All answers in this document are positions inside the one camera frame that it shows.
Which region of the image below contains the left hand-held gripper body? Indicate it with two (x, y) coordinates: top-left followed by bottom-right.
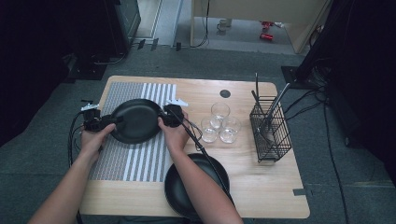
(80, 103), (106, 133)

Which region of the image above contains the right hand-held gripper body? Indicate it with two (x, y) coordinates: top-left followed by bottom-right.
(163, 98), (190, 128)

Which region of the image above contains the black plate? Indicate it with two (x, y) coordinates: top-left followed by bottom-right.
(163, 152), (232, 220)
(109, 98), (164, 145)

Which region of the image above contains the black wire cutlery basket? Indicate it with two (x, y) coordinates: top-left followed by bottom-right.
(248, 96), (293, 163)

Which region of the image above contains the person's right hand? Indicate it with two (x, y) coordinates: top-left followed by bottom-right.
(157, 111), (191, 153)

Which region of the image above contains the person's left hand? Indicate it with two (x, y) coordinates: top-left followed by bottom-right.
(79, 123), (117, 161)

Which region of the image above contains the clear drinking glass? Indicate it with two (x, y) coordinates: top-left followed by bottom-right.
(200, 116), (220, 144)
(219, 116), (242, 145)
(210, 102), (232, 130)

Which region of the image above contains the grey striped placemat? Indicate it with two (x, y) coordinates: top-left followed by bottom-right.
(88, 81), (177, 183)

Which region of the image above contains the black stand base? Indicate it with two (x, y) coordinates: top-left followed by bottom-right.
(280, 64), (318, 91)
(64, 52), (108, 83)

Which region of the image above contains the dark cabinet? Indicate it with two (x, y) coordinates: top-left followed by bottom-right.
(104, 0), (142, 55)

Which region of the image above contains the white cup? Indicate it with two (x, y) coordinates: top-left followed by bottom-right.
(217, 18), (233, 33)

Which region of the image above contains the light wooden cabinet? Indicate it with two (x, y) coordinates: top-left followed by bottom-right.
(190, 0), (332, 54)

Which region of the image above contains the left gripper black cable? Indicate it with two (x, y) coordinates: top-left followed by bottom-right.
(67, 110), (87, 224)

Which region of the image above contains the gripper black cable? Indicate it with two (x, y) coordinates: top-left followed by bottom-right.
(173, 108), (236, 207)
(67, 110), (87, 224)

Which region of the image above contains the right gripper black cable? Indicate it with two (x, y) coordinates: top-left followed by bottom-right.
(173, 108), (236, 207)

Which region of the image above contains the black hanging cable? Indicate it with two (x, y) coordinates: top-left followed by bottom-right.
(190, 0), (210, 49)

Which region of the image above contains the silver utensil handle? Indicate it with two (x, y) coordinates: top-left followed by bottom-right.
(264, 82), (291, 129)

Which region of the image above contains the bundle of black floor cables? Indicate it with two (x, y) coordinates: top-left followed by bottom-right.
(284, 87), (327, 121)

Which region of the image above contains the long black floor cable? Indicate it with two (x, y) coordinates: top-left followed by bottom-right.
(322, 102), (350, 224)

